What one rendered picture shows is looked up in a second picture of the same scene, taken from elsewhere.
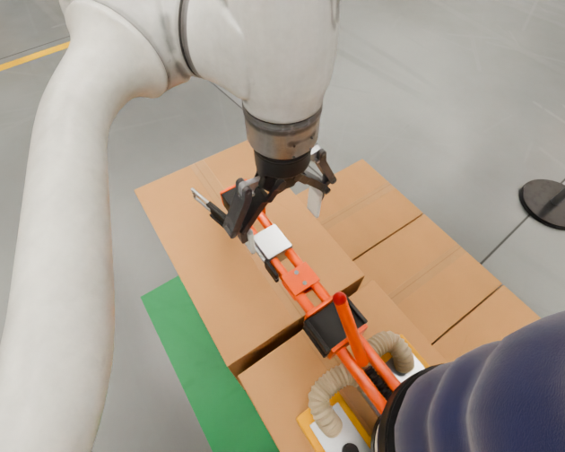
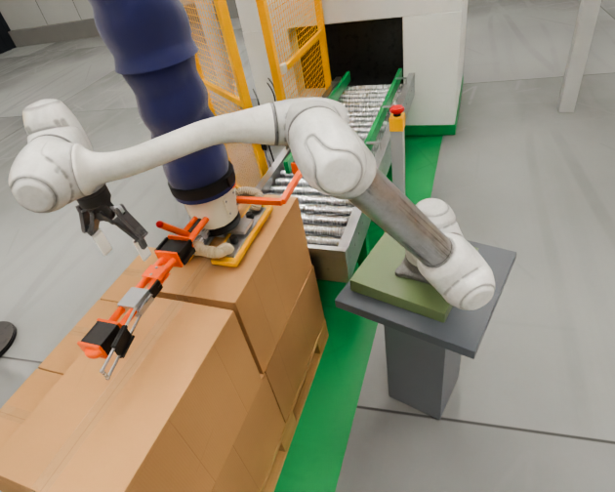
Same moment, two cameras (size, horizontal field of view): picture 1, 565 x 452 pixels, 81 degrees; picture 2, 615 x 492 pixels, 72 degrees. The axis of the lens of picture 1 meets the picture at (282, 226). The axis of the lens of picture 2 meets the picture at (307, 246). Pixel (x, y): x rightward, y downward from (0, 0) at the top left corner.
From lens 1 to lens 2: 1.12 m
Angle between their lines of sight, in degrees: 71
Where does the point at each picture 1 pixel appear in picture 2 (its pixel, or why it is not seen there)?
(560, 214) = not seen: outside the picture
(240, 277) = (169, 347)
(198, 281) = (186, 367)
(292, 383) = (222, 281)
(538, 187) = not seen: outside the picture
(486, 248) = not seen: hidden behind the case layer
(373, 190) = (11, 420)
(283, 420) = (241, 273)
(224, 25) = (75, 129)
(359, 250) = not seen: hidden behind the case
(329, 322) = (175, 248)
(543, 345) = (156, 106)
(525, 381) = (166, 106)
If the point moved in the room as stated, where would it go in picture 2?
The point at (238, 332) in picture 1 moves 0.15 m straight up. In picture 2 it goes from (210, 320) to (193, 286)
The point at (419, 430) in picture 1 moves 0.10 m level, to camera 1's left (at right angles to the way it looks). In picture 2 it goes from (195, 162) to (209, 173)
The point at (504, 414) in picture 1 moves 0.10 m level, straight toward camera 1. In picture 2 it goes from (175, 110) to (192, 116)
